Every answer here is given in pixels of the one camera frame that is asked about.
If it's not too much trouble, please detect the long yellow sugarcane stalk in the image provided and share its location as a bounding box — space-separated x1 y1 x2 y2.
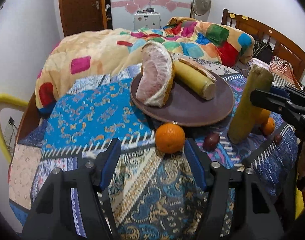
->
227 64 273 144

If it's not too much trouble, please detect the small orange tangerine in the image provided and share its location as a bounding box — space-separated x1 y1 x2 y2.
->
261 117 275 136

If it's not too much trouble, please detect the small dark plum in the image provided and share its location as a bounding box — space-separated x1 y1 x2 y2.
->
274 134 282 145

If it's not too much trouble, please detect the dark red plum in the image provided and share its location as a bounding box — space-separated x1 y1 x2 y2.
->
203 133 220 152

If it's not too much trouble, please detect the small orange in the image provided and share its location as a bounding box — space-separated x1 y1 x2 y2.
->
155 123 186 154

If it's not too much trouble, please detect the large orange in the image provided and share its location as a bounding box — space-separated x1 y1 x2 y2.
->
254 108 271 125

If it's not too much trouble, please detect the wooden headboard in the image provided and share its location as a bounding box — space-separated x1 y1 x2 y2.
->
221 9 305 85

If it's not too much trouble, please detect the black striped bag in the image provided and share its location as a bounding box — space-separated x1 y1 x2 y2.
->
253 40 273 64

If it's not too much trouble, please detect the small pomelo slice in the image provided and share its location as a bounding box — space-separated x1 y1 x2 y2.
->
179 58 217 83

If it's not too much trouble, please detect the colourful patchwork blanket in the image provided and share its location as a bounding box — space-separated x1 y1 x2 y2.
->
35 17 255 114

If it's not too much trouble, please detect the yellow sugarcane piece on plate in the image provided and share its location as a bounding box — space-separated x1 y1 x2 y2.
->
174 61 217 101

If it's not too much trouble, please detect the brown round plate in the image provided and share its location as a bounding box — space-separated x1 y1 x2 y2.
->
130 74 235 127

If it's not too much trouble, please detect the large pomelo wedge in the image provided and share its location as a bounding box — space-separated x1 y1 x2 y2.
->
136 41 175 108

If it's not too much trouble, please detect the blue patterned bed sheet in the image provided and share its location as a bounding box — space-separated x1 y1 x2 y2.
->
10 79 297 239

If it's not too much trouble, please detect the standing electric fan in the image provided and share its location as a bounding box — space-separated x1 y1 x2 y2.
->
191 0 211 17

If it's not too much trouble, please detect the yellow foam tube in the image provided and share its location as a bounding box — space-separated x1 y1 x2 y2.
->
0 93 28 164

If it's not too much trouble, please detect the silver equipment case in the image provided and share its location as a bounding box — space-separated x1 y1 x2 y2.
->
133 8 161 30

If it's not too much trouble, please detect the brown wooden door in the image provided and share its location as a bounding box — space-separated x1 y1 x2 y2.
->
59 0 105 36

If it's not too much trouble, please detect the wall power socket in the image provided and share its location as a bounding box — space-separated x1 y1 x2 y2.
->
3 117 18 154

